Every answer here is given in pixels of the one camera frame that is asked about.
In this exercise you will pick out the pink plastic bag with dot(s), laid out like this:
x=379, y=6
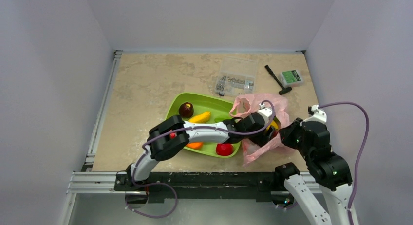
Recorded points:
x=249, y=103

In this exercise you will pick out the green plastic tray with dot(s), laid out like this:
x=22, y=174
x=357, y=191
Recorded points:
x=203, y=103

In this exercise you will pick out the orange fake fruit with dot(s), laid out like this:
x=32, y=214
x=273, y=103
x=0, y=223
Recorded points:
x=195, y=146

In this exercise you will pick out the yellow fake banana bunch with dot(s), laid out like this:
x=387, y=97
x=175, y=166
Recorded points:
x=274, y=125

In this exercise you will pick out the small green labelled box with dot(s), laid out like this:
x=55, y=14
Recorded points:
x=291, y=78

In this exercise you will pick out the red fake apple right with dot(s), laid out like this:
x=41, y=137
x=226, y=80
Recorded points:
x=224, y=149

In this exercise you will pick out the dark red fake apple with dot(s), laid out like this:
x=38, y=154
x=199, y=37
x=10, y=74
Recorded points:
x=186, y=110

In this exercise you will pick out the yellow fake fruit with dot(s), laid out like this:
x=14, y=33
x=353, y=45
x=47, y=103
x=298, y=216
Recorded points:
x=201, y=118

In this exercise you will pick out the clear plastic screw box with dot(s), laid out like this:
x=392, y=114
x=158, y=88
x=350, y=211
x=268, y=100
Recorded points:
x=236, y=77

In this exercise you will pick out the black T-handle tool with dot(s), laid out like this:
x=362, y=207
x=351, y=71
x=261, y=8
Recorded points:
x=284, y=89

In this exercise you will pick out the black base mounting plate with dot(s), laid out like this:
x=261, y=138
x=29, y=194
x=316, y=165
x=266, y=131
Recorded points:
x=258, y=186

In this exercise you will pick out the green fake starfruit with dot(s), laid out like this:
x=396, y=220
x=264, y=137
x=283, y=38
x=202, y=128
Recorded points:
x=221, y=119

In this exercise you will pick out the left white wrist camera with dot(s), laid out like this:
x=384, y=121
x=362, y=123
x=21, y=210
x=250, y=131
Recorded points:
x=267, y=113

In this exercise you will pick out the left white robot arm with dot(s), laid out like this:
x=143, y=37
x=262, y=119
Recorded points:
x=160, y=147

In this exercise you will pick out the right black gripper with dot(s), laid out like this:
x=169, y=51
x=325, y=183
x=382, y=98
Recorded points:
x=288, y=135

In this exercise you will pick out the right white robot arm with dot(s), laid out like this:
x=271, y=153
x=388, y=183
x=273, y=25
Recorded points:
x=329, y=170

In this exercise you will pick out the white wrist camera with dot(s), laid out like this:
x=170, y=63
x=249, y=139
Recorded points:
x=267, y=113
x=316, y=114

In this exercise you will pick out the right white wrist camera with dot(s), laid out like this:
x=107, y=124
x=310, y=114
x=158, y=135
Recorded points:
x=316, y=114

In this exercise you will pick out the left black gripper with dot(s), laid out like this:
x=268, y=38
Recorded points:
x=262, y=140

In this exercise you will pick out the red fake apple left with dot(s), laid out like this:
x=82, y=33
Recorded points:
x=173, y=135

